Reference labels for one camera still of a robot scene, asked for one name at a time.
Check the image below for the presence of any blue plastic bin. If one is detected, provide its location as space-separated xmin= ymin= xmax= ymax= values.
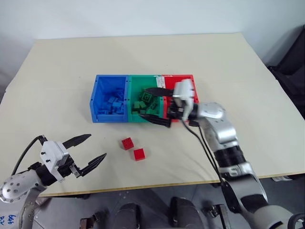
xmin=90 ymin=74 xmax=130 ymax=124

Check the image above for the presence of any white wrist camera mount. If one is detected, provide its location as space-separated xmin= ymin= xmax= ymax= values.
xmin=172 ymin=80 xmax=200 ymax=120
xmin=40 ymin=140 xmax=70 ymax=182

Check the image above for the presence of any dark metal bracket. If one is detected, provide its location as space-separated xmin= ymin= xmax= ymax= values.
xmin=209 ymin=203 xmax=230 ymax=229
xmin=79 ymin=209 xmax=108 ymax=229

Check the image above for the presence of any white label sticker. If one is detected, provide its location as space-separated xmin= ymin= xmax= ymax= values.
xmin=154 ymin=75 xmax=166 ymax=88

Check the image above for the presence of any dark rounded shape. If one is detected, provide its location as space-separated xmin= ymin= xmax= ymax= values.
xmin=116 ymin=202 xmax=142 ymax=229
xmin=170 ymin=196 xmax=203 ymax=229

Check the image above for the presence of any large green toy block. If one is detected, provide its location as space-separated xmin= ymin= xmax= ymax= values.
xmin=140 ymin=92 xmax=153 ymax=104

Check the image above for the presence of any red toy block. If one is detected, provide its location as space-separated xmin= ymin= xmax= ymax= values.
xmin=122 ymin=137 xmax=134 ymax=150
xmin=133 ymin=148 xmax=146 ymax=162

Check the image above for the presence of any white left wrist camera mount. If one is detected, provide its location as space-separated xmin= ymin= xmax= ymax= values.
xmin=40 ymin=140 xmax=70 ymax=182

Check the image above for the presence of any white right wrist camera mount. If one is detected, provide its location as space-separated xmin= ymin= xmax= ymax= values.
xmin=172 ymin=80 xmax=200 ymax=120

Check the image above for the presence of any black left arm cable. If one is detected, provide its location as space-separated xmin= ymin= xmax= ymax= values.
xmin=11 ymin=135 xmax=47 ymax=176

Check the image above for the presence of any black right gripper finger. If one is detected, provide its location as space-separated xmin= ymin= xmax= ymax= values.
xmin=144 ymin=87 xmax=174 ymax=97
xmin=139 ymin=114 xmax=173 ymax=129

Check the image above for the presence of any red plastic bin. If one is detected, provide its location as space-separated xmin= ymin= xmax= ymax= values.
xmin=162 ymin=74 xmax=200 ymax=123

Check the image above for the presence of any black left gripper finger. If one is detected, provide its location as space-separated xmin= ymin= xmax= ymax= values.
xmin=78 ymin=153 xmax=107 ymax=177
xmin=62 ymin=134 xmax=92 ymax=149

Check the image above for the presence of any black round wheel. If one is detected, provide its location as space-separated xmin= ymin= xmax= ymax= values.
xmin=287 ymin=213 xmax=305 ymax=229

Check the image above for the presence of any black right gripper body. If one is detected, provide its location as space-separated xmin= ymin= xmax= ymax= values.
xmin=167 ymin=100 xmax=185 ymax=123

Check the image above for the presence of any green plastic bin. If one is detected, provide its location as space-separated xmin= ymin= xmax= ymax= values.
xmin=127 ymin=74 xmax=165 ymax=124

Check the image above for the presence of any black fabric chair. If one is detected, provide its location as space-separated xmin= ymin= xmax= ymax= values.
xmin=266 ymin=23 xmax=305 ymax=131

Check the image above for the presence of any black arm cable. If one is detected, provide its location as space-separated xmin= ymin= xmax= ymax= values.
xmin=11 ymin=135 xmax=47 ymax=176
xmin=182 ymin=118 xmax=228 ymax=190

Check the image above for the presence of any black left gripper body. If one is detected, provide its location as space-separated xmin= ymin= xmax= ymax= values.
xmin=57 ymin=153 xmax=81 ymax=178

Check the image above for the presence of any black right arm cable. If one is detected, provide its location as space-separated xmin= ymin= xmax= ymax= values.
xmin=182 ymin=118 xmax=228 ymax=190

